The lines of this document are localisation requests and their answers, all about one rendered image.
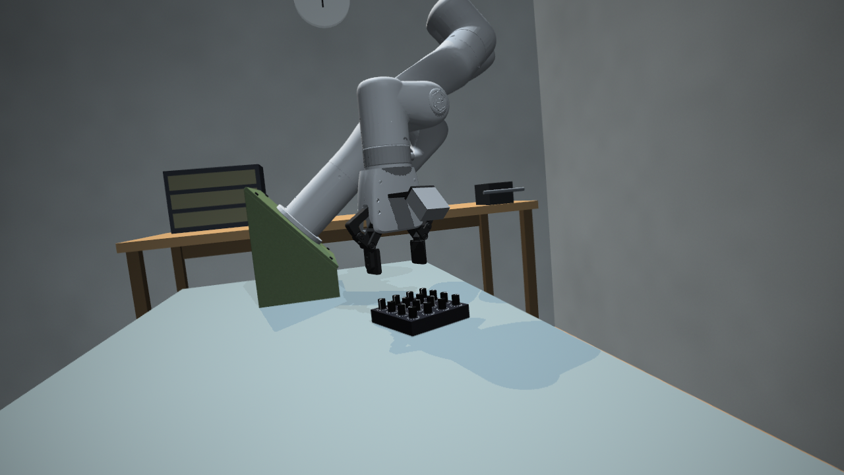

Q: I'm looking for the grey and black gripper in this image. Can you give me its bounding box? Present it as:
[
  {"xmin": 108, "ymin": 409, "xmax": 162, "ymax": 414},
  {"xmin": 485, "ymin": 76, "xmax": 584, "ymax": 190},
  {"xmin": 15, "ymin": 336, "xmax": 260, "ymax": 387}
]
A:
[{"xmin": 345, "ymin": 164, "xmax": 433, "ymax": 275}]

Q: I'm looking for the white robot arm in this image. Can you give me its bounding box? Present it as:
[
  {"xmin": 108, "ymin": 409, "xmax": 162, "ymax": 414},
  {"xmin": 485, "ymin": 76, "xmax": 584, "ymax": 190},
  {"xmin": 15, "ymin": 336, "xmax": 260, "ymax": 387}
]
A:
[{"xmin": 277, "ymin": 0, "xmax": 497, "ymax": 244}]

